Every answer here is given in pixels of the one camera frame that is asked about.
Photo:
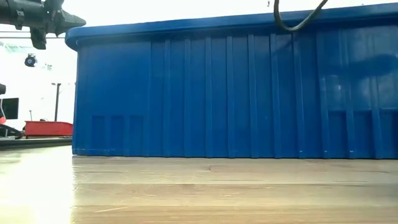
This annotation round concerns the red plastic bin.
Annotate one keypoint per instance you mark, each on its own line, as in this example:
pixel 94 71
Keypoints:
pixel 48 129

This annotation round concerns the blue plastic bin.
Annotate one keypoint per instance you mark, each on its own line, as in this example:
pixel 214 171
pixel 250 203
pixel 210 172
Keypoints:
pixel 217 93

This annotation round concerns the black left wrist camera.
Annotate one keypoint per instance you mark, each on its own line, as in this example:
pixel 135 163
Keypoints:
pixel 38 39

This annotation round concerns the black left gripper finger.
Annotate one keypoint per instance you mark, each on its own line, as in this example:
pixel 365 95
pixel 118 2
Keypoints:
pixel 73 22

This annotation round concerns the black left side frame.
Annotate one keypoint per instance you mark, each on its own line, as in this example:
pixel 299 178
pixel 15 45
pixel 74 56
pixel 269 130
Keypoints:
pixel 37 143

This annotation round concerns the thin black stand pole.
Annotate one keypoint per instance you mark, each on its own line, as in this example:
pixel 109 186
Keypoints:
pixel 57 102

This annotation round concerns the black flat monitor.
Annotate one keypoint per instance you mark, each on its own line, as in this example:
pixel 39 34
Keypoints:
pixel 11 108

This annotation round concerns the black round ceiling fixture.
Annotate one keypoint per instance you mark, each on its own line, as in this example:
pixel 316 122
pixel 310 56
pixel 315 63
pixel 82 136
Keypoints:
pixel 30 60

